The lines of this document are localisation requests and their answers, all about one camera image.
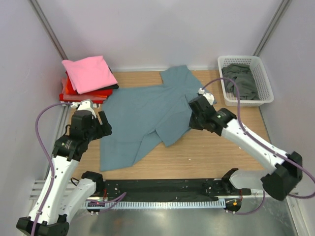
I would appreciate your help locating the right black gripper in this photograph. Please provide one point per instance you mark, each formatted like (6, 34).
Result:
(192, 124)

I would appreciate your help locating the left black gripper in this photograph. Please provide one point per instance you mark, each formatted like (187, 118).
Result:
(105, 129)

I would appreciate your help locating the blue-grey t shirt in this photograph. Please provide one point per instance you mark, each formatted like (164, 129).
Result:
(143, 117)

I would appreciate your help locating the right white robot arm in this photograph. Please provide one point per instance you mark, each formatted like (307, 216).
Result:
(281, 170)

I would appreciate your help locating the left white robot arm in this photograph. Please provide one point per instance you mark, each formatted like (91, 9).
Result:
(53, 212)

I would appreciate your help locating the black folded t shirt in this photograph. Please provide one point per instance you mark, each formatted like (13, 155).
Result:
(112, 86)

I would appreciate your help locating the light red folded t shirt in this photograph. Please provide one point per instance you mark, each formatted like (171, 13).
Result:
(63, 97)

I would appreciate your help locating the pink folded t shirt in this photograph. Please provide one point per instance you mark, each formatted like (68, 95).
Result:
(89, 74)

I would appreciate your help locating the dark grey t shirt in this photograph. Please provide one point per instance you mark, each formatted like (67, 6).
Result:
(243, 78)

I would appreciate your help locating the white plastic basket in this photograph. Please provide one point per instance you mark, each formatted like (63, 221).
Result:
(259, 74)

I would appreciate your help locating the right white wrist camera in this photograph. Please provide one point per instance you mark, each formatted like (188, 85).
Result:
(209, 97)

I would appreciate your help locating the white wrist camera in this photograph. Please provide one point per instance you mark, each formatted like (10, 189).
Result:
(209, 97)
(86, 105)

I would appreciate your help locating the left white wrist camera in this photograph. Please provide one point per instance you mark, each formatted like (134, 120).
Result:
(86, 105)

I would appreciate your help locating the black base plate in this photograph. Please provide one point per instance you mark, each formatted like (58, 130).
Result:
(169, 190)

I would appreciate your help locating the white slotted cable duct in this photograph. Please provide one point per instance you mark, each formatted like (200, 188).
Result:
(169, 205)

